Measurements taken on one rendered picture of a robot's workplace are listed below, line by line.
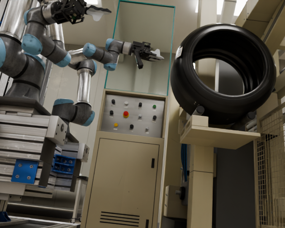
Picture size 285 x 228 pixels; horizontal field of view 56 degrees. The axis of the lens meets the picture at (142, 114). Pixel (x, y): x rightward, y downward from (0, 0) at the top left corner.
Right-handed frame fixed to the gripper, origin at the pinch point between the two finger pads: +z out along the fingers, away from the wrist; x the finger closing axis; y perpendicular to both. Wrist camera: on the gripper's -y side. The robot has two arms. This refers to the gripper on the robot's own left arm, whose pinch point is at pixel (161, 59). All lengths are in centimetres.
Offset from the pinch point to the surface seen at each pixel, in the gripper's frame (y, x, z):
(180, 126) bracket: -30.6, 26.1, 22.3
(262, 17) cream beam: 48, 1, 59
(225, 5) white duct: 105, 57, 46
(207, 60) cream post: 24.7, 28.5, 32.5
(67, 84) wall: 120, 387, -190
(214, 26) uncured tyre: 22.3, -12.3, 26.1
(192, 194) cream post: -72, 29, 38
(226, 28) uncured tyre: 22.2, -12.7, 33.3
